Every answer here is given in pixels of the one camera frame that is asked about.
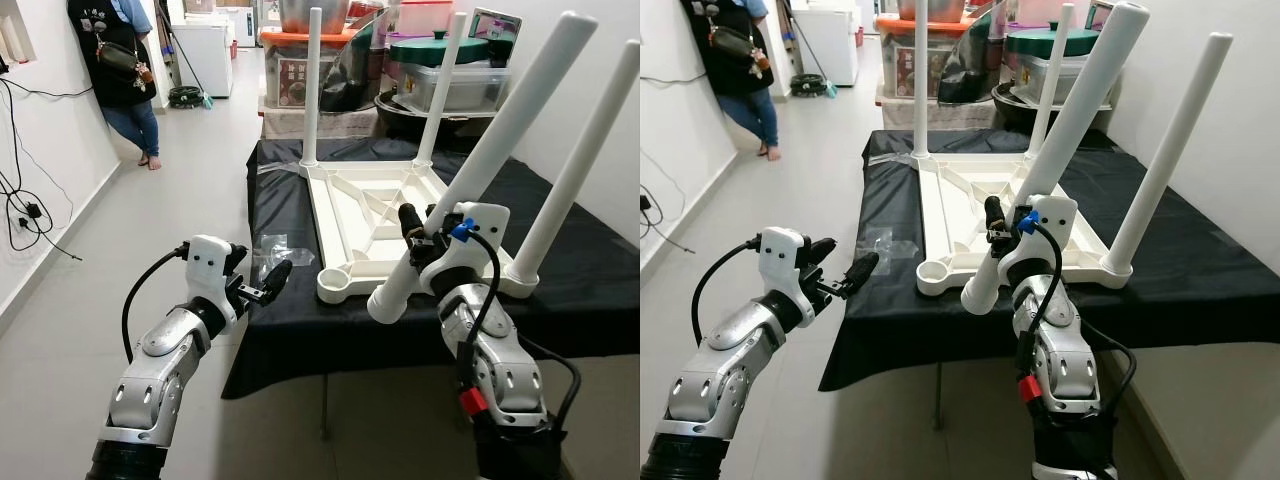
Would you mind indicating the person in black apron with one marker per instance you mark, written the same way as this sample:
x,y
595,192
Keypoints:
x,y
125,70
740,60

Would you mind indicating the red tag on right arm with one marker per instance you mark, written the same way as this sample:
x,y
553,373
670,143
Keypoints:
x,y
1030,389
473,402

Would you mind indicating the beige cloth-covered bench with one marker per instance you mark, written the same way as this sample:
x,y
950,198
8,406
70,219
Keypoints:
x,y
285,122
895,112

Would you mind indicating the clear tape strip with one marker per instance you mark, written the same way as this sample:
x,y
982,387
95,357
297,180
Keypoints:
x,y
278,167
890,160

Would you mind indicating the clear storage box orange lid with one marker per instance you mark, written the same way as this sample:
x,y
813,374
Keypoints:
x,y
285,75
895,65

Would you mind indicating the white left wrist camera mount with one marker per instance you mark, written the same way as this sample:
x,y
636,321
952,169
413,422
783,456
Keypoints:
x,y
212,270
783,262

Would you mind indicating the white cabinet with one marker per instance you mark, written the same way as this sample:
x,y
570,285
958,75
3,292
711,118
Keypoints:
x,y
208,55
830,45

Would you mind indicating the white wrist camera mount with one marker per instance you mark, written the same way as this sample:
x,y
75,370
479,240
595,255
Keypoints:
x,y
212,270
783,262
480,250
1050,240

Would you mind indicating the black wok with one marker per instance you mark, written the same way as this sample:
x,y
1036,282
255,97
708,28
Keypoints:
x,y
395,120
1010,115

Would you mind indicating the black tablecloth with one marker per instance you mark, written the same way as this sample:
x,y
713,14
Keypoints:
x,y
400,330
1000,320

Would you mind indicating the white plastic children table top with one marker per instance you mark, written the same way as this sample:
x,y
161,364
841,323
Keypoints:
x,y
960,215
350,215

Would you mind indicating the mop with green head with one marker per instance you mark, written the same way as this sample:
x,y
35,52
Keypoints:
x,y
208,102
830,90

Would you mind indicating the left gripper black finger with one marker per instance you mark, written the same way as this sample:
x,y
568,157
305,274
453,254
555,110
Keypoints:
x,y
237,258
278,278
860,274
821,252

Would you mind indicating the colourful printed carton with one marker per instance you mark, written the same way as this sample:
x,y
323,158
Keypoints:
x,y
497,28
1100,12

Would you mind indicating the black crossbody bag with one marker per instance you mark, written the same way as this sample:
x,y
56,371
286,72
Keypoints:
x,y
120,60
735,45

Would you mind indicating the black shiny bag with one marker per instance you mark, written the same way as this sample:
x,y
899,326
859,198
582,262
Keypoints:
x,y
350,80
970,70

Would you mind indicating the silver robot leg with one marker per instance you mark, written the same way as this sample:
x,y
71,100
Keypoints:
x,y
515,455
1075,450

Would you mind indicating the clear plastic storage box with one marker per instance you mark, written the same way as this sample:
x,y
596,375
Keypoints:
x,y
480,90
1035,82

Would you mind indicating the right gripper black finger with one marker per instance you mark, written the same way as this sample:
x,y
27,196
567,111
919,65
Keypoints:
x,y
411,224
996,215

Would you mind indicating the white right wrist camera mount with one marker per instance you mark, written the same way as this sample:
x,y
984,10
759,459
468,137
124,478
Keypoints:
x,y
1050,240
480,250

